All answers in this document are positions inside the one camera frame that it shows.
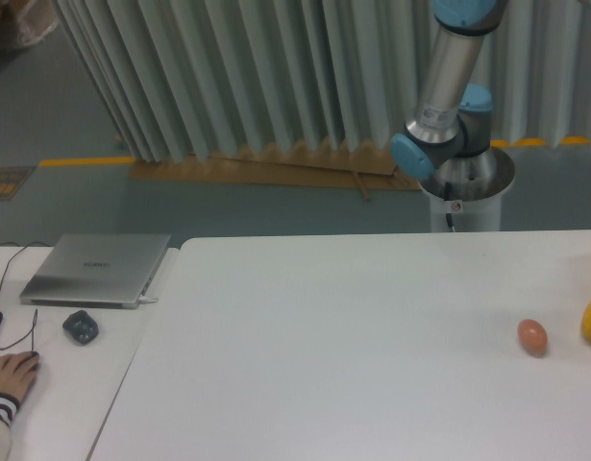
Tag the person's hand on mouse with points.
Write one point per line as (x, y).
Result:
(18, 373)

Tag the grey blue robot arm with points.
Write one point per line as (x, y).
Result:
(446, 141)

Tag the striped sleeve forearm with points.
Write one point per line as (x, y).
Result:
(9, 406)

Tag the black earbuds case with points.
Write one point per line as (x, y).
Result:
(81, 327)

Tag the silver closed laptop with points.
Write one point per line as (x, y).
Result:
(100, 270)

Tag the grey folding partition screen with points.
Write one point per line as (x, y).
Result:
(203, 77)

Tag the brown egg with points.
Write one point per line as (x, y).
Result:
(532, 337)

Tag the white laptop cable plug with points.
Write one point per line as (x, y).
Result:
(145, 300)

